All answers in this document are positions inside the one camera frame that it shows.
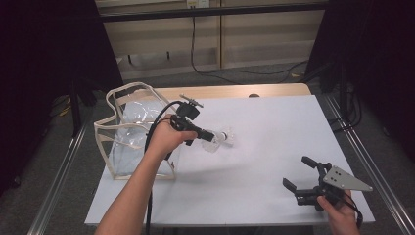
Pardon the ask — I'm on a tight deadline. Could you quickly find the small yellow strip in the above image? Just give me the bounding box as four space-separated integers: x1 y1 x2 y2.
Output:
58 104 72 118

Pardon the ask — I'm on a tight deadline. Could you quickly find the aluminium rail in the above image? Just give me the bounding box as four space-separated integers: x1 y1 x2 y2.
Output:
324 94 415 235
27 125 89 235

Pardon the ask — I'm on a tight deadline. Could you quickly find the person's left hand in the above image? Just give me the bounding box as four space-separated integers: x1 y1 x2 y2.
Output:
145 113 199 161

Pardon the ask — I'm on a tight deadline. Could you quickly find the light wooden shelving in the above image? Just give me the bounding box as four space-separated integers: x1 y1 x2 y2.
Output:
94 0 327 81

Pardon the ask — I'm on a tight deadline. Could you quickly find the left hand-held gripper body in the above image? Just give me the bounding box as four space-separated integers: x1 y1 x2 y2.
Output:
169 93 205 135

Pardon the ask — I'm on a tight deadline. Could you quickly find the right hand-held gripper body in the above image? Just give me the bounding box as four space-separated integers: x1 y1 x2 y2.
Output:
294 162 374 213

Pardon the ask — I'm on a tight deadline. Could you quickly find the long black floor cable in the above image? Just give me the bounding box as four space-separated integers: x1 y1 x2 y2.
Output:
190 15 310 86

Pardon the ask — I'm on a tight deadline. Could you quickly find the person's right hand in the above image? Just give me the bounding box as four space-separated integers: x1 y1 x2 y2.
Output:
316 190 358 231

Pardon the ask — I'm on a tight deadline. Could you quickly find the white table cover sheet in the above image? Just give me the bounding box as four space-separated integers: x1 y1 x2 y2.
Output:
83 95 376 228

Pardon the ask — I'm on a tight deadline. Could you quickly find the bundle of black floor cables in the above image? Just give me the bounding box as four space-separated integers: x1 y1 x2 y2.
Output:
327 82 363 133

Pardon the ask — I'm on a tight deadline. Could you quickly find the white shuttlecock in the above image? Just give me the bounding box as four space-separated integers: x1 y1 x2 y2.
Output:
200 126 236 154

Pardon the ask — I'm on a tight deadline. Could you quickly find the white wall socket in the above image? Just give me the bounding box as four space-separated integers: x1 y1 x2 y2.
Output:
186 0 210 9

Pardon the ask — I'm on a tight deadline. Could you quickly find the black curtain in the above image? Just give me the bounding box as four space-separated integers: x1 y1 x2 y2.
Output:
0 0 124 197
304 0 415 161

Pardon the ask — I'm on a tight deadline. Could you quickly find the black horizontal bar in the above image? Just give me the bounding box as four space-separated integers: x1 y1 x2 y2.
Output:
97 2 329 24

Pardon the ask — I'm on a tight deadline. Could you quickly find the clear plastic bag beige trim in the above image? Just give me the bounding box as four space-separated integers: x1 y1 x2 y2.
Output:
93 81 184 181

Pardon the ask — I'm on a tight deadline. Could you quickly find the right hand-held gripper black cable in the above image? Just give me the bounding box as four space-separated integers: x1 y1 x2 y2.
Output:
342 192 364 230

